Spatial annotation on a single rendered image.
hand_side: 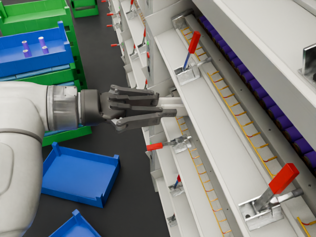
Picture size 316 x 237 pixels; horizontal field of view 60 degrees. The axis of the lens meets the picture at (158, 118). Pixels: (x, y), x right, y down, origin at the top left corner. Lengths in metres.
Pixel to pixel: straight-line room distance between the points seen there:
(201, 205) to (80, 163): 0.79
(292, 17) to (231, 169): 0.20
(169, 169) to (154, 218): 0.30
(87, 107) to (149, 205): 0.65
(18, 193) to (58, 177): 0.78
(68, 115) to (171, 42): 0.26
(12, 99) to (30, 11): 1.06
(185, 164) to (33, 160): 0.31
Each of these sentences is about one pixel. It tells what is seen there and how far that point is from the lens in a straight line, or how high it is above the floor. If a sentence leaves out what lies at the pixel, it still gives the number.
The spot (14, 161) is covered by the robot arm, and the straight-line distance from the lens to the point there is 0.48.
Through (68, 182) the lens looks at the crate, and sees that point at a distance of 1.21.
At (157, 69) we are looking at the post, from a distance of 0.70.
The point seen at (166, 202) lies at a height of 0.10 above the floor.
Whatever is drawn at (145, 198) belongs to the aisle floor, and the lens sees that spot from 1.12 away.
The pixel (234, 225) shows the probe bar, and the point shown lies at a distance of 0.51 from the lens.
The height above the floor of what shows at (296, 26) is 0.88.
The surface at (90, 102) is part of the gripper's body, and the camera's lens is 0.54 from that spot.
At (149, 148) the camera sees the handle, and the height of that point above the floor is 0.51.
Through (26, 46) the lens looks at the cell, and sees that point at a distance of 1.17.
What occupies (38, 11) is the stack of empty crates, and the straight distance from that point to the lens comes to 1.57.
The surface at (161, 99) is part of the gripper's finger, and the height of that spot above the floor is 0.59.
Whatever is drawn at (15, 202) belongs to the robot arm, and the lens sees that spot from 0.46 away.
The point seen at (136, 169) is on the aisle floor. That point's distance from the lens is 1.20.
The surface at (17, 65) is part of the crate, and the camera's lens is 1.11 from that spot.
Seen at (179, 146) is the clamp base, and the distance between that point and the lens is 0.62.
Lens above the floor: 0.98
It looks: 45 degrees down
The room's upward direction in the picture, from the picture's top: straight up
